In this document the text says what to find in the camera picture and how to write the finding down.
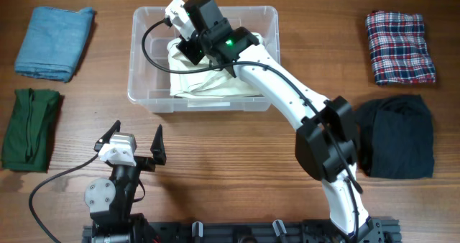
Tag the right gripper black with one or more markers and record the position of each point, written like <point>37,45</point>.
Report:
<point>194,56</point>

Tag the white label sticker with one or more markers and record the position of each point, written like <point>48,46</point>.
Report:
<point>208,104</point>

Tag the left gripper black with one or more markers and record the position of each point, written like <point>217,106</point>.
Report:
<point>149,163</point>

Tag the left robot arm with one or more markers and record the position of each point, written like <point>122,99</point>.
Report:
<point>110,199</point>

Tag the folded dark green cloth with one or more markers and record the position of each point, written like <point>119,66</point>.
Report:
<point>27,135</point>

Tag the folded black cloth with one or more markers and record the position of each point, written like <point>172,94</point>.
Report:
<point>396,137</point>

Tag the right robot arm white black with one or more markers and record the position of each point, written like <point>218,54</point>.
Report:
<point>326,134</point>

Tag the clear plastic storage container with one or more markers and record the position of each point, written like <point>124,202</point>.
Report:
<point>150,87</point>

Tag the cream cloth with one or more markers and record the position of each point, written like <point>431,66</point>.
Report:
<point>210,84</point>

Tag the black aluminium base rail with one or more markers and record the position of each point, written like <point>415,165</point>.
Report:
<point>375,230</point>

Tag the red plaid cloth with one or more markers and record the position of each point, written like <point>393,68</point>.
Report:
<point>398,49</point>

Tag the folded light blue cloth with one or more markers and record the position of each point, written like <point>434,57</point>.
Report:
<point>54,43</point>

